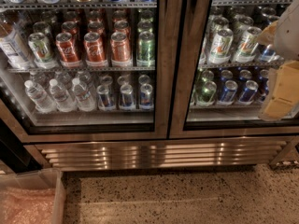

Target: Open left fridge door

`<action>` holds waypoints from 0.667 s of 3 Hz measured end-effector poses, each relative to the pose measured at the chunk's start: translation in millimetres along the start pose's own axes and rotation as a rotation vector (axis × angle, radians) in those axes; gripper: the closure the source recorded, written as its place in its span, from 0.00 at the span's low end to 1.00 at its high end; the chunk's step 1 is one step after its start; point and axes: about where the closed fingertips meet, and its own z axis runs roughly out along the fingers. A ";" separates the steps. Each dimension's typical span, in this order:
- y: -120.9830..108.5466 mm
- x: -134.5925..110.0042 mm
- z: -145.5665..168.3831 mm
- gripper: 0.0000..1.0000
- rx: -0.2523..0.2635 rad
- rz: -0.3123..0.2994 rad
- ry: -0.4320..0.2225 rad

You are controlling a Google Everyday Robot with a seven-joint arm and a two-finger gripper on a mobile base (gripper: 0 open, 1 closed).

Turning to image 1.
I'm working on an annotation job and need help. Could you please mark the water bottle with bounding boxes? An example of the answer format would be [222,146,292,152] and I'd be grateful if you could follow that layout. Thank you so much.
[24,80,56,113]
[72,77,96,112]
[50,79,77,112]

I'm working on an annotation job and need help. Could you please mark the water bottle left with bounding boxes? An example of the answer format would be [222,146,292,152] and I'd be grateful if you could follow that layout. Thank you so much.
[24,80,56,113]

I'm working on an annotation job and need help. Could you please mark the blue can lower middle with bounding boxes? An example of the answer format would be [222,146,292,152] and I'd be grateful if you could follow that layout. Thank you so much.
[237,80,259,105]

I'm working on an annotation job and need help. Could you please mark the white soda can right fridge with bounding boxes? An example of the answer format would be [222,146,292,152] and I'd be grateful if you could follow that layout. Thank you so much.
[208,28,234,64]

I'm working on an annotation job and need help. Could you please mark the white green soda can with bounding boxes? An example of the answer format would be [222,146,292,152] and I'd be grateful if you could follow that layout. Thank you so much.
[28,33,58,69]

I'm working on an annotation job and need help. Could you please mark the steel fridge vent grille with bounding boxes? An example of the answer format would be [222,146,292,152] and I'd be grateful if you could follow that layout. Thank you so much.
[25,135,298,172]

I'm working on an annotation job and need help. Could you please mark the energy drink can right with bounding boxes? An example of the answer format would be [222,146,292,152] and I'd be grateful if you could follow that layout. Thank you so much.
[140,83,153,109]

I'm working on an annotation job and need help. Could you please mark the large labelled drink bottle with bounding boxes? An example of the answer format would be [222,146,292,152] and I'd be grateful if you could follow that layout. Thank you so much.
[0,14,34,70]

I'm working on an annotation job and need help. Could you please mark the blue can lower left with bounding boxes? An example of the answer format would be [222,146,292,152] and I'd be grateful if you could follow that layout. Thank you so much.
[217,80,238,105]

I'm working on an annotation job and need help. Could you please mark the glass fridge door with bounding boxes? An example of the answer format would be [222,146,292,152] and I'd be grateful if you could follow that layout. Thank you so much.
[170,0,299,138]
[1,0,170,144]

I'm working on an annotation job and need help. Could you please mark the water bottle middle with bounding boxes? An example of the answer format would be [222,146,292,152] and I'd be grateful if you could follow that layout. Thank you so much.
[50,79,77,112]

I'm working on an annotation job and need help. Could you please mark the water bottle right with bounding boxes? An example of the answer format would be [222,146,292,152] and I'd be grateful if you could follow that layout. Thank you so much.
[72,77,96,112]

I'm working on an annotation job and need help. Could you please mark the red cola can middle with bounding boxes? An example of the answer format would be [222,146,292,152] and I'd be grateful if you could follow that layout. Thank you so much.
[83,32,107,67]

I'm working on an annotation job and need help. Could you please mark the white rounded gripper body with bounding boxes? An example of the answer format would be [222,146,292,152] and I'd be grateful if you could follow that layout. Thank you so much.
[274,0,299,60]

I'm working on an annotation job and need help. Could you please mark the pink bubble wrap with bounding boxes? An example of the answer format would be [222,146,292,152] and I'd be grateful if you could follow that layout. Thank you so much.
[0,188,55,224]

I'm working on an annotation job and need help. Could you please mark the green can lower shelf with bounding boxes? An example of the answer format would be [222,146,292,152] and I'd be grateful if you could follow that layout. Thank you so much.
[196,80,217,106]

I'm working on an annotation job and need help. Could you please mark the energy drink can left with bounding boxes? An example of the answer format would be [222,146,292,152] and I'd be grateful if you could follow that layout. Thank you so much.
[96,85,116,111]

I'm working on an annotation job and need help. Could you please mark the silver blue tall can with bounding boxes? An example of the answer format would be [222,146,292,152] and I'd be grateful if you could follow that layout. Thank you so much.
[258,44,279,63]

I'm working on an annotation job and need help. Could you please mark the clear plastic storage bin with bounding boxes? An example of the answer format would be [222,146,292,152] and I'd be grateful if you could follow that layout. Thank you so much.
[0,168,66,224]

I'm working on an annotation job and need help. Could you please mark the red cola can left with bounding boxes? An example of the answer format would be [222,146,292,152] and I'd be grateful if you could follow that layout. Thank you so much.
[56,33,82,68]

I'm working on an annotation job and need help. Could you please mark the energy drink can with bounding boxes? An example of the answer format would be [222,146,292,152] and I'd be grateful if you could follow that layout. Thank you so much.
[120,84,135,110]
[96,85,116,111]
[140,83,153,109]

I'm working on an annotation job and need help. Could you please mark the red cola can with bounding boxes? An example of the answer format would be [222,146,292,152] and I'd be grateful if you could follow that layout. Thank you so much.
[83,32,107,67]
[56,33,82,68]

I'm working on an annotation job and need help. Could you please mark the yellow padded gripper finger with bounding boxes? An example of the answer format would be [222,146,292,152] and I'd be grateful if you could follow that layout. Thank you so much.
[259,61,299,121]
[257,21,278,46]

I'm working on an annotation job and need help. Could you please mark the energy drink can middle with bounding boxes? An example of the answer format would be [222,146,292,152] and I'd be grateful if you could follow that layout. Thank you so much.
[120,84,135,110]

